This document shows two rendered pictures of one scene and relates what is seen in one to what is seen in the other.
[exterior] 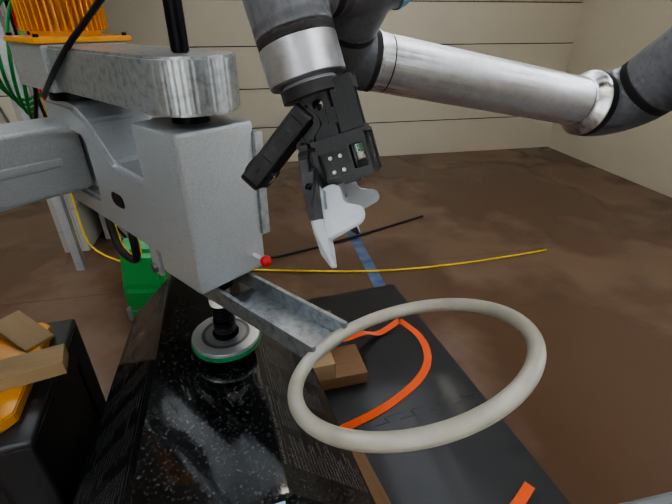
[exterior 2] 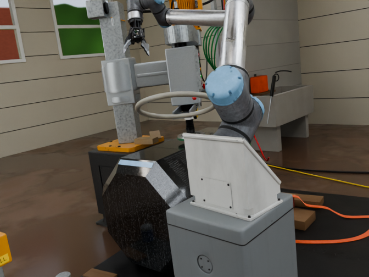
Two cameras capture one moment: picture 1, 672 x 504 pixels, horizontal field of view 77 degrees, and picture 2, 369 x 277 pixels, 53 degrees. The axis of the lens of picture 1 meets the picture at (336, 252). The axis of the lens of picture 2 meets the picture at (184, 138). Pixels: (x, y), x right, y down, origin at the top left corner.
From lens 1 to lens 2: 2.05 m
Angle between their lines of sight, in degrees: 54
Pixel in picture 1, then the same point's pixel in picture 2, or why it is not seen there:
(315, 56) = (129, 16)
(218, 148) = (180, 54)
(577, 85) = (219, 13)
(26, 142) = (163, 64)
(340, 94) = (134, 22)
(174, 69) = (166, 30)
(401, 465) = not seen: hidden behind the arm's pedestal
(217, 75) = (177, 30)
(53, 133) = not seen: hidden behind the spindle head
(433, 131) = not seen: outside the picture
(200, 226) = (172, 79)
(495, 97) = (195, 20)
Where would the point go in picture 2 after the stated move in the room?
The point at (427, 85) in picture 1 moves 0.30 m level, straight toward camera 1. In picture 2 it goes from (177, 20) to (127, 23)
